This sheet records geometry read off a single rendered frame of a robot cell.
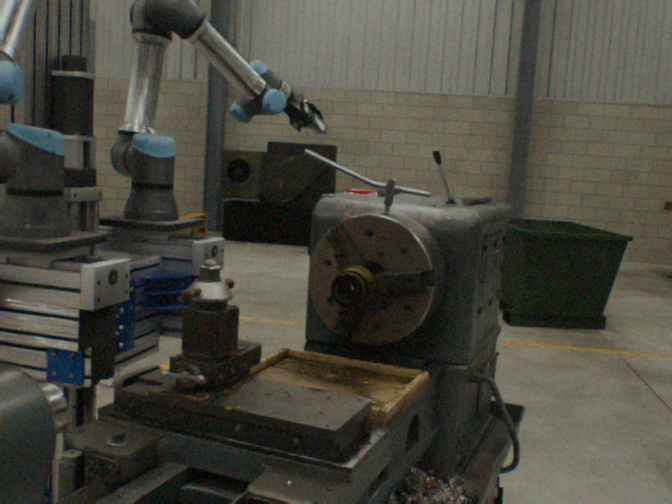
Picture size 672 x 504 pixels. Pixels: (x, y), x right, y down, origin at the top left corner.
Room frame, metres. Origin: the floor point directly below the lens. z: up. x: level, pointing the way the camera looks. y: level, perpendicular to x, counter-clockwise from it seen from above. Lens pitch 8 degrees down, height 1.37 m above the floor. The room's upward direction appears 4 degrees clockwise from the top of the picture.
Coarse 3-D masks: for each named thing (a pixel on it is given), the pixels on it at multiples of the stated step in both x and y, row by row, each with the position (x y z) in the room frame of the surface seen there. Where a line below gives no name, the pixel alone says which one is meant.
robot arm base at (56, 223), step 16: (16, 192) 1.51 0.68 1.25; (32, 192) 1.51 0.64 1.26; (48, 192) 1.53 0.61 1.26; (16, 208) 1.50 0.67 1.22; (32, 208) 1.51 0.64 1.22; (48, 208) 1.52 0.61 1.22; (64, 208) 1.57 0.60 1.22; (0, 224) 1.51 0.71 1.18; (16, 224) 1.49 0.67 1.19; (32, 224) 1.50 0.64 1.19; (48, 224) 1.52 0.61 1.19; (64, 224) 1.55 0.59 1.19
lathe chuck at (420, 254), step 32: (352, 224) 1.73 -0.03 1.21; (384, 224) 1.70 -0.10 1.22; (416, 224) 1.76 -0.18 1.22; (320, 256) 1.76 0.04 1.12; (384, 256) 1.70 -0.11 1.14; (416, 256) 1.67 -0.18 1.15; (320, 288) 1.76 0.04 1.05; (352, 288) 1.73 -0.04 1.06; (384, 320) 1.70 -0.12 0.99; (416, 320) 1.67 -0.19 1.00
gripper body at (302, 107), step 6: (288, 102) 2.41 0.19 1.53; (294, 102) 2.46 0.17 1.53; (300, 102) 2.49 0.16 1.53; (306, 102) 2.49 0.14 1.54; (288, 108) 2.42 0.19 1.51; (294, 108) 2.45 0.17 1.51; (300, 108) 2.46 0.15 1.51; (306, 108) 2.46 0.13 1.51; (288, 114) 2.44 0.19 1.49; (294, 114) 2.44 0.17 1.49; (300, 114) 2.44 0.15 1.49; (306, 114) 2.45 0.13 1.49; (312, 114) 2.47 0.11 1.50; (294, 120) 2.47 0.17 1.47; (300, 120) 2.47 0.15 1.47; (306, 120) 2.46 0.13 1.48; (312, 120) 2.46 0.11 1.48; (300, 126) 2.47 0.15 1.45; (300, 132) 2.48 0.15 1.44
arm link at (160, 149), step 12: (132, 144) 2.01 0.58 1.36; (144, 144) 1.99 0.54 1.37; (156, 144) 1.99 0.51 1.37; (168, 144) 2.01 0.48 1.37; (132, 156) 2.01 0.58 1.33; (144, 156) 1.99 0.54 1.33; (156, 156) 1.99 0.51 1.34; (168, 156) 2.01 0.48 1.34; (132, 168) 2.01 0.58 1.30; (144, 168) 1.99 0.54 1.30; (156, 168) 1.99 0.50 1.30; (168, 168) 2.01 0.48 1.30; (132, 180) 2.01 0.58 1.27; (144, 180) 1.99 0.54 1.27; (156, 180) 1.99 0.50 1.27; (168, 180) 2.02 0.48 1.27
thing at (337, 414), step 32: (128, 384) 1.22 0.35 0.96; (160, 384) 1.20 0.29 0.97; (256, 384) 1.22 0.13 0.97; (288, 384) 1.23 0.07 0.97; (160, 416) 1.15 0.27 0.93; (192, 416) 1.13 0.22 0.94; (224, 416) 1.10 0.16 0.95; (256, 416) 1.08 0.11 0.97; (288, 416) 1.08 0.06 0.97; (320, 416) 1.09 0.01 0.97; (352, 416) 1.10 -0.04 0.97; (320, 448) 1.04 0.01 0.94
